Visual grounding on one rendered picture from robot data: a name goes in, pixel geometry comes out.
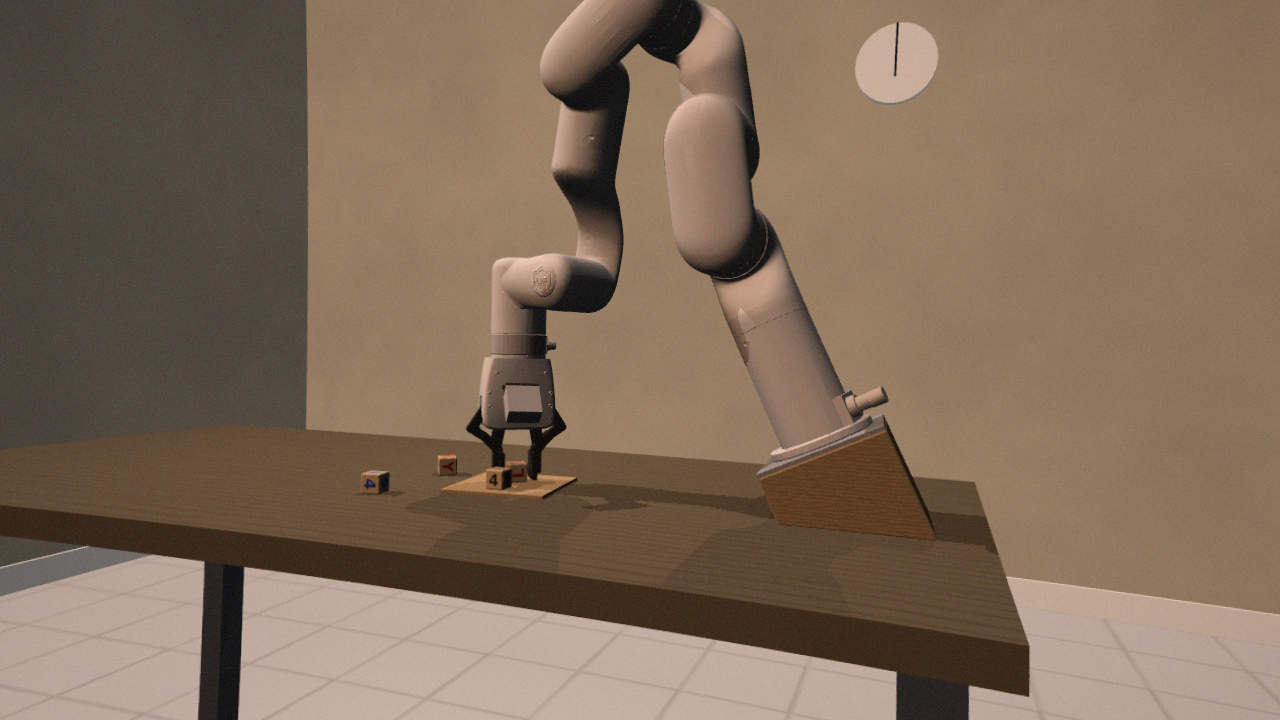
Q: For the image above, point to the tan flat mat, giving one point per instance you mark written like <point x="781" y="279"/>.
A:
<point x="533" y="489"/>

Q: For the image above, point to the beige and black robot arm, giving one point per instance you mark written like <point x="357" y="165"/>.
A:
<point x="716" y="228"/>

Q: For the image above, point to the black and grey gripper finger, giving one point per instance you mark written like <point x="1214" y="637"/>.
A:
<point x="539" y="441"/>
<point x="498" y="457"/>

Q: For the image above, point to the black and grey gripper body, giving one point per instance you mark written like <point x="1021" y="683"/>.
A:
<point x="501" y="369"/>

